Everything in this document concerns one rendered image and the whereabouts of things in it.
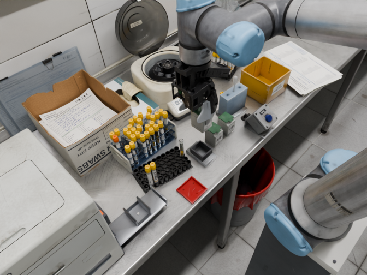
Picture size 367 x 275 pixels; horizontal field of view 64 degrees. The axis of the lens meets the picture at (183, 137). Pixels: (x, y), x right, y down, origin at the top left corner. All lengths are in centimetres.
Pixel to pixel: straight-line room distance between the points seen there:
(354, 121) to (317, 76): 127
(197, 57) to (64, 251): 47
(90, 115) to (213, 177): 48
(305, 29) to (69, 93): 84
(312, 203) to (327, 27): 29
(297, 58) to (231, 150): 59
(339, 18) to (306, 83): 76
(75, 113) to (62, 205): 56
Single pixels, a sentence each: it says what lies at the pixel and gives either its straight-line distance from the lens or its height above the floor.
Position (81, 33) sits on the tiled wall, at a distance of 118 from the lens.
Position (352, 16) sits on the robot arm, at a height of 143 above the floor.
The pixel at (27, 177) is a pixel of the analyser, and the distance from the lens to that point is 67.
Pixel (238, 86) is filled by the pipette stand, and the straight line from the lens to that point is 107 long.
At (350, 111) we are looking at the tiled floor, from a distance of 263.
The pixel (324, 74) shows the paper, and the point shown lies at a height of 89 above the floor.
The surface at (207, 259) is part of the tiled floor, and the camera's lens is 174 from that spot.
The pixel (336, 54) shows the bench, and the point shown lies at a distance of 152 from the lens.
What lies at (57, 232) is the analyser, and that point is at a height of 116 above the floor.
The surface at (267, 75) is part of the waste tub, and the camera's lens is 126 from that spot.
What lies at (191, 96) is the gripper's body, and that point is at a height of 120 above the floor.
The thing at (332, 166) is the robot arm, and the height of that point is 113.
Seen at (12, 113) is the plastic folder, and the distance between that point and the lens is 117.
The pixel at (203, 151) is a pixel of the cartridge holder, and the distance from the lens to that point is 97.
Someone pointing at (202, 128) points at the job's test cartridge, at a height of 104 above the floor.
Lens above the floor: 166
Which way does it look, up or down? 50 degrees down
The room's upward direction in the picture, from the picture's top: 4 degrees counter-clockwise
